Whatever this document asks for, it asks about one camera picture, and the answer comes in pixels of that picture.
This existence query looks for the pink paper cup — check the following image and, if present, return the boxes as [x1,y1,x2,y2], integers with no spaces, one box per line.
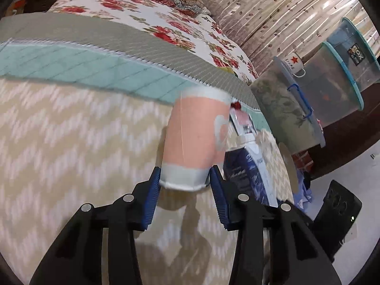
[160,86,231,192]

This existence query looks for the beige round trash bin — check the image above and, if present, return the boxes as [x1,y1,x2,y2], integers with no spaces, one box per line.
[278,142,298,194]

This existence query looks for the blue cloth pile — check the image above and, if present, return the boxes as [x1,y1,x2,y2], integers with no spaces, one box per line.
[293,170,313,212]

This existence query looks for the orange red bag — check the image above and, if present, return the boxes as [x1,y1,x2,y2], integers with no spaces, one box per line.
[292,150,314,172]

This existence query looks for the red white snack wrapper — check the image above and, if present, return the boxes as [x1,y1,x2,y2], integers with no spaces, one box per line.
[229,102,257,136]

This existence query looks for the lower clear storage box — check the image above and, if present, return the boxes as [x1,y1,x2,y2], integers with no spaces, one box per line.
[251,57,326,154]

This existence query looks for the clear storage box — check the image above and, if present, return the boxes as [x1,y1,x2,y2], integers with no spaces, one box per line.
[295,41,364,127]
[251,57,326,154]
[327,17,379,91]

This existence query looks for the middle clear storage box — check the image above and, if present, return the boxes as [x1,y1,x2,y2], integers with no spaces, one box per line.
[295,41,364,127]

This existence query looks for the white star mug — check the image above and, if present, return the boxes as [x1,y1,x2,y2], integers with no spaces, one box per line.
[282,53,306,78]

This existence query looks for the top clear storage box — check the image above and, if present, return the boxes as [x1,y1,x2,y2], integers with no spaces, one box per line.
[327,17,379,91]

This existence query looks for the floral bed quilt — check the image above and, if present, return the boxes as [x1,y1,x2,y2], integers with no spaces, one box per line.
[49,0,258,85]

